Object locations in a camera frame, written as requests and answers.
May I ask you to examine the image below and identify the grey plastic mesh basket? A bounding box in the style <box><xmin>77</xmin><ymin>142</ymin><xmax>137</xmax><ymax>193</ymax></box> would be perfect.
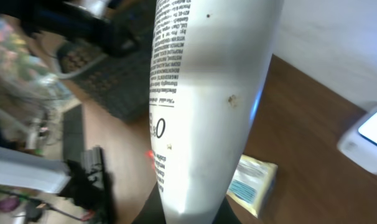
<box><xmin>54</xmin><ymin>1</ymin><xmax>156</xmax><ymax>122</ymax></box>

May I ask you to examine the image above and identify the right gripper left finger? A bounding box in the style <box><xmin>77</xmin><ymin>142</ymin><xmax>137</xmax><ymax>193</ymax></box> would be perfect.
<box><xmin>132</xmin><ymin>184</ymin><xmax>166</xmax><ymax>224</ymax></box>

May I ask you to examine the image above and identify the white lotion tube gold cap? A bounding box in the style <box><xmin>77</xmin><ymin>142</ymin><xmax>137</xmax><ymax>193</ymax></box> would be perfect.
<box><xmin>149</xmin><ymin>0</ymin><xmax>283</xmax><ymax>223</ymax></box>

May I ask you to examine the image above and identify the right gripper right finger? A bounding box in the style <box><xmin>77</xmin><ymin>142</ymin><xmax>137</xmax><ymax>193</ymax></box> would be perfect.
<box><xmin>212</xmin><ymin>197</ymin><xmax>241</xmax><ymax>224</ymax></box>

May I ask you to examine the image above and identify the cream wet wipes pack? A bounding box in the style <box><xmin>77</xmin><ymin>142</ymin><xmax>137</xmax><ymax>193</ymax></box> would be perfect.
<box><xmin>226</xmin><ymin>154</ymin><xmax>278</xmax><ymax>218</ymax></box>

